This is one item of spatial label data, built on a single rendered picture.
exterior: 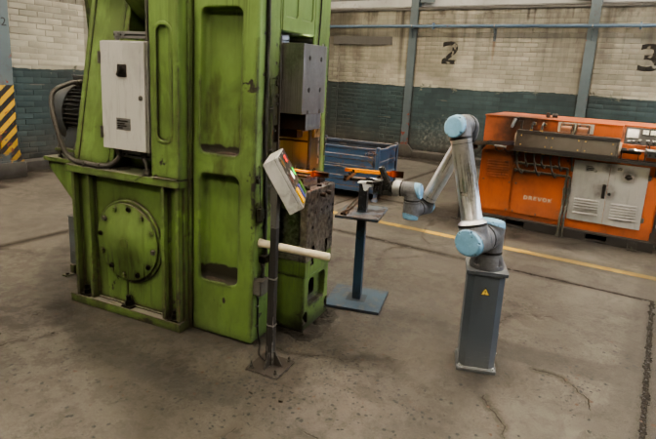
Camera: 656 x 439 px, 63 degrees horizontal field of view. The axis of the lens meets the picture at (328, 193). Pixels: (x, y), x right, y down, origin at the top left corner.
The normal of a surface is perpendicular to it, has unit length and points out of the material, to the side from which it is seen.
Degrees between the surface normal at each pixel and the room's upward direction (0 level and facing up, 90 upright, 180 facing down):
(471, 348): 91
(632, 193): 90
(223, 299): 90
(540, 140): 90
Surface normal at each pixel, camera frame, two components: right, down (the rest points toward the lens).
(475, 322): -0.21, 0.20
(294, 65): -0.42, 0.18
